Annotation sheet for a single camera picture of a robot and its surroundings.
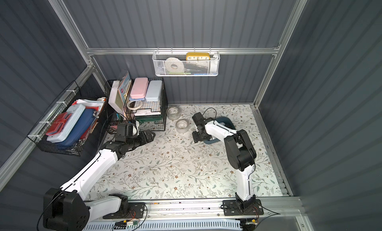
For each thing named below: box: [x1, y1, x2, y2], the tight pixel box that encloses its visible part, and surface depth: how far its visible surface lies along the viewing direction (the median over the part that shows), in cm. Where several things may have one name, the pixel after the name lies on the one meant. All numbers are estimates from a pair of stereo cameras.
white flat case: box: [46, 104, 86, 144], surface depth 67 cm
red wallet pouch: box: [45, 112, 72, 136], surface depth 64 cm
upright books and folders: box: [107, 71, 132, 116], surface depth 93 cm
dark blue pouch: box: [55, 108, 96, 147], surface depth 69 cm
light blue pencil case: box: [145, 79, 163, 102], surface depth 99 cm
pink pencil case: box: [130, 77, 149, 100], surface depth 98 cm
